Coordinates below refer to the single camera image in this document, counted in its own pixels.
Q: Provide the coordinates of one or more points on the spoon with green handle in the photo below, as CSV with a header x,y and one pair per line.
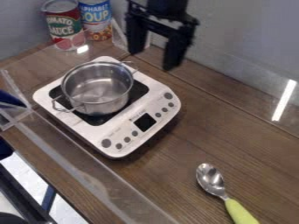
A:
x,y
211,182

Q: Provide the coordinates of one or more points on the clear acrylic corner bracket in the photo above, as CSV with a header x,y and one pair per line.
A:
x,y
119,36

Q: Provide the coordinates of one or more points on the black metal table frame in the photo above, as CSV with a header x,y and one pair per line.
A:
x,y
32,212

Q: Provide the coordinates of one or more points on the white and black stove top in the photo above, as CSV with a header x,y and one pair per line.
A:
x,y
118,133

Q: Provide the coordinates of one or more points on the clear acrylic front barrier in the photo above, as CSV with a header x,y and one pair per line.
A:
x,y
128,185

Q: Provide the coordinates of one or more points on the silver pot with handles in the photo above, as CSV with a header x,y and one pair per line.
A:
x,y
95,88

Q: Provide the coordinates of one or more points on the alphabet soup can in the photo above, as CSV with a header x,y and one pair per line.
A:
x,y
96,15

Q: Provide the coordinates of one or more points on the tomato sauce can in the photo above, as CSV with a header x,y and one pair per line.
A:
x,y
64,23

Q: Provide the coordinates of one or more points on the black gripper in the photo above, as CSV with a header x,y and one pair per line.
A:
x,y
166,18

